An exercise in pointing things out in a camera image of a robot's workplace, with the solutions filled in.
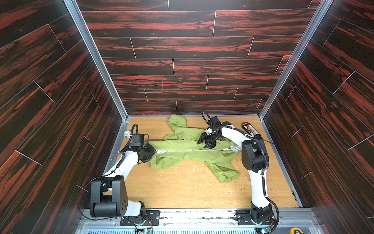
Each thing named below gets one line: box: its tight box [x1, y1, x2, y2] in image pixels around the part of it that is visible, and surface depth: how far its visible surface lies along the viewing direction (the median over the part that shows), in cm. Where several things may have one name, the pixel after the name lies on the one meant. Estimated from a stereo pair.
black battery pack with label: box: [241, 121, 262, 137], surface depth 113 cm
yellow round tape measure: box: [289, 227, 305, 234], surface depth 70 cm
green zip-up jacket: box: [147, 115, 240, 183], surface depth 95 cm
